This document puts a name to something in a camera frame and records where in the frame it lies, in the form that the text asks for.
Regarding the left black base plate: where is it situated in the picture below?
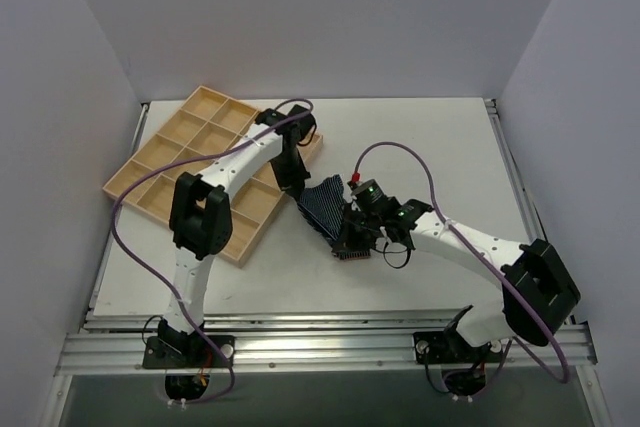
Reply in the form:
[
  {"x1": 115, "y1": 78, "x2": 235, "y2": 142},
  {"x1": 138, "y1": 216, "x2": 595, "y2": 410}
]
[{"x1": 142, "y1": 333, "x2": 235, "y2": 370}]

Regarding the aluminium frame rail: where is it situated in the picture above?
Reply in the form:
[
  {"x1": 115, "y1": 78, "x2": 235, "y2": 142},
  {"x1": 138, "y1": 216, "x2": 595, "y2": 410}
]
[{"x1": 53, "y1": 316, "x2": 598, "y2": 376}]

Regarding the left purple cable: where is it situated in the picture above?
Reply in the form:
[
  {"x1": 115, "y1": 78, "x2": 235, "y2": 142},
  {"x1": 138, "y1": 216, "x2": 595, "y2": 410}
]
[{"x1": 111, "y1": 97, "x2": 315, "y2": 403}]

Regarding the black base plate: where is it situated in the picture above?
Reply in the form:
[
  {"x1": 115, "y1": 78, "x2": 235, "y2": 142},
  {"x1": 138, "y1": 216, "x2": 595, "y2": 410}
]
[
  {"x1": 412, "y1": 331, "x2": 502, "y2": 365},
  {"x1": 142, "y1": 333, "x2": 235, "y2": 370}
]

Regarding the wooden compartment tray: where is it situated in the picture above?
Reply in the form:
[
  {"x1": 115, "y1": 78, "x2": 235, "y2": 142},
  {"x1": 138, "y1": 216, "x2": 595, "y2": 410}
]
[{"x1": 102, "y1": 84, "x2": 324, "y2": 268}]

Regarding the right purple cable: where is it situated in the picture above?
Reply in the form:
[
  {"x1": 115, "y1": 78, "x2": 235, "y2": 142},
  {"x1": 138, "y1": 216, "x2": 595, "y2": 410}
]
[{"x1": 352, "y1": 141, "x2": 570, "y2": 398}]

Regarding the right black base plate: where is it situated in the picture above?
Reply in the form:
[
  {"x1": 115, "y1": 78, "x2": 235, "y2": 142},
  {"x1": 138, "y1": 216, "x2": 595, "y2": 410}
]
[{"x1": 412, "y1": 331, "x2": 502, "y2": 365}]

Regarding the purple cable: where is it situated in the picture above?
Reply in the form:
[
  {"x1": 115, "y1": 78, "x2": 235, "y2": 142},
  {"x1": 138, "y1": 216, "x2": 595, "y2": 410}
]
[
  {"x1": 111, "y1": 97, "x2": 315, "y2": 403},
  {"x1": 352, "y1": 141, "x2": 570, "y2": 398}
]

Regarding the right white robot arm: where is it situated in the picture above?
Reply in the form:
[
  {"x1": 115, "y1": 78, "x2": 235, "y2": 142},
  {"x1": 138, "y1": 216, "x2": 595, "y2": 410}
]
[{"x1": 346, "y1": 180, "x2": 581, "y2": 360}]

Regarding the navy striped underwear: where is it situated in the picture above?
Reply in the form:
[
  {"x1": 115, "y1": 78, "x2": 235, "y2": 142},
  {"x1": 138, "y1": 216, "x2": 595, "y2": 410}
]
[{"x1": 296, "y1": 174, "x2": 371, "y2": 261}]

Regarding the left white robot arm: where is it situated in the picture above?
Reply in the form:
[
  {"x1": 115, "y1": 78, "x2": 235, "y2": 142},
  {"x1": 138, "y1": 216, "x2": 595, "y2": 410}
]
[{"x1": 158, "y1": 100, "x2": 316, "y2": 366}]

